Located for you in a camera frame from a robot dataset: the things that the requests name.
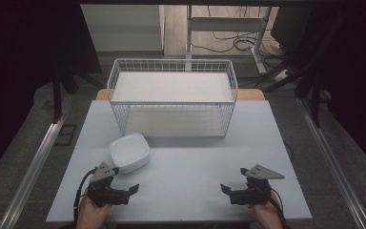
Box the white square bowl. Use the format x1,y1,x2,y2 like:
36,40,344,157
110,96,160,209
108,132,152,175

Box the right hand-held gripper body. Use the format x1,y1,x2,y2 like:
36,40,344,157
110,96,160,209
229,163,286,206

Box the person's left hand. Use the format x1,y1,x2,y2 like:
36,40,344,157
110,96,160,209
75,190,112,229

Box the black metal stand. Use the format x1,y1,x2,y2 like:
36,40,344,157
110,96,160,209
51,71,104,124
294,68,333,129

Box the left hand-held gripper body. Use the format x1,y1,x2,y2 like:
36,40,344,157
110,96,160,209
86,161,132,208

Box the white wire two-tier rack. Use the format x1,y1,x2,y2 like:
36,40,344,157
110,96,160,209
106,57,238,139

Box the black floor cables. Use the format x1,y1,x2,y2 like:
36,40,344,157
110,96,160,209
191,5,282,59

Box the dark curtain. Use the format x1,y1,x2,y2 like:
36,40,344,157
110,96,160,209
0,0,103,186
294,6,366,180

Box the white cabinet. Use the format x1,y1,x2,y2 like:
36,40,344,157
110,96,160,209
80,4,166,52

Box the silver metal rail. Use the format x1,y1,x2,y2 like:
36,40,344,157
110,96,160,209
0,94,72,229
295,96,366,229

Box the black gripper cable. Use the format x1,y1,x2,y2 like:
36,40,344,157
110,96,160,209
268,186,288,229
72,167,97,225

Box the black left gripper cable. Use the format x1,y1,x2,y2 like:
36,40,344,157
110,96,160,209
72,167,97,225

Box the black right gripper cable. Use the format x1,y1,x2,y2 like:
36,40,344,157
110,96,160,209
268,186,288,229

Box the person's right hand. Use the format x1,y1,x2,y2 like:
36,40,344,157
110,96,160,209
249,190,284,229

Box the white power strip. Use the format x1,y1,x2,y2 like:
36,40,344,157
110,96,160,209
273,69,292,84

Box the dark floor outlet cover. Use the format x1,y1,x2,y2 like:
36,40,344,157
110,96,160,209
54,123,78,147

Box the white metal desk frame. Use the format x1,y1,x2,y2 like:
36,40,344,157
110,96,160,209
185,5,273,75

